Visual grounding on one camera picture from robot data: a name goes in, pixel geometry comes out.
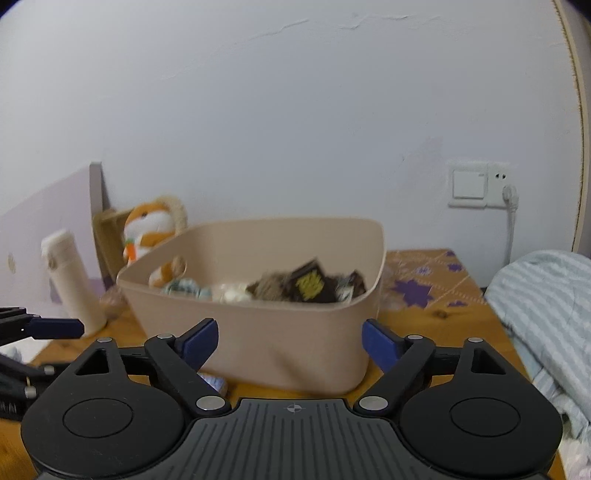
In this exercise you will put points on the lilac board panel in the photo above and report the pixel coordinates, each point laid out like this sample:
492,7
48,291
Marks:
37,221

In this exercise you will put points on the white wall switch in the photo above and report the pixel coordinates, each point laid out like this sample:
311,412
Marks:
468,184

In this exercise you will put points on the small dark brown packet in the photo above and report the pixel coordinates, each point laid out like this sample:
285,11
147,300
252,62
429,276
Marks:
356,284

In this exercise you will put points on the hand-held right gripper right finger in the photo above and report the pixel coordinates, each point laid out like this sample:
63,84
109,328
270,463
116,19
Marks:
376,344

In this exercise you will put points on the blue white small packet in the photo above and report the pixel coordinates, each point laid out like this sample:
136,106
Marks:
214,383

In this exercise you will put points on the beige headboard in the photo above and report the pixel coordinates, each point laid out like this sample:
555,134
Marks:
582,138

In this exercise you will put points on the brown fuzzy item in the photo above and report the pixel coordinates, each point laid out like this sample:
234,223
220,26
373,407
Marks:
270,287

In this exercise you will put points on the white wall socket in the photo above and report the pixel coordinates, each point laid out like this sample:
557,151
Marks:
499,175

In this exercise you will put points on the wooden stand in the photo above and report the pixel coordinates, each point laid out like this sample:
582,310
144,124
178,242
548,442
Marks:
108,244

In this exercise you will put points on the purple flower patterned cloth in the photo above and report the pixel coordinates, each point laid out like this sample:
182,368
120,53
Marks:
429,281

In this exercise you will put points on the dark brown yellow print packet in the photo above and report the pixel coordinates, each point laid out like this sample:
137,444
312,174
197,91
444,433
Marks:
310,284

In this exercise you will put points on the striped light blue blanket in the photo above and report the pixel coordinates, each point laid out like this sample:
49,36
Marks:
549,304

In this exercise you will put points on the beige plastic container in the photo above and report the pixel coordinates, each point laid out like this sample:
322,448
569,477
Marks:
286,341

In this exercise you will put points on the orange white plush toy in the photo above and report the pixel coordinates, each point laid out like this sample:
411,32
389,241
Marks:
147,226

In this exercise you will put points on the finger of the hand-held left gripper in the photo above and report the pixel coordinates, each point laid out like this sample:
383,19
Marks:
60,328
27,374

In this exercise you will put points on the blue white patterned packet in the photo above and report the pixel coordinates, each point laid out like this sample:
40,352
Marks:
187,287

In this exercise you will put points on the white thermos bottle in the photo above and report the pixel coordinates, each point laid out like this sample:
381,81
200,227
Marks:
74,286

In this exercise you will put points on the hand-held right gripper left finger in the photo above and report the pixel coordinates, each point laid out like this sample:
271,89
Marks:
203,340

